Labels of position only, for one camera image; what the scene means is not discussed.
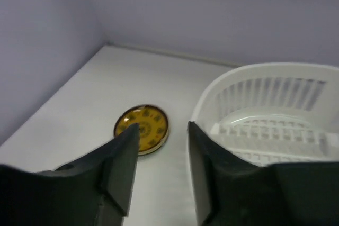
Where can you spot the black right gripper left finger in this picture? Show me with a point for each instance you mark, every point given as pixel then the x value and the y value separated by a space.
pixel 101 179

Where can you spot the mustard yellow plate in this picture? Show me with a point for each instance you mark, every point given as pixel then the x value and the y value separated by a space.
pixel 153 126

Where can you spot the white plastic dish rack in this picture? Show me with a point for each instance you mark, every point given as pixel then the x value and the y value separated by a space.
pixel 271 113

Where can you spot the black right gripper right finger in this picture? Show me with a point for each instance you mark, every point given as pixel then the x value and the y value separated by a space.
pixel 228 190

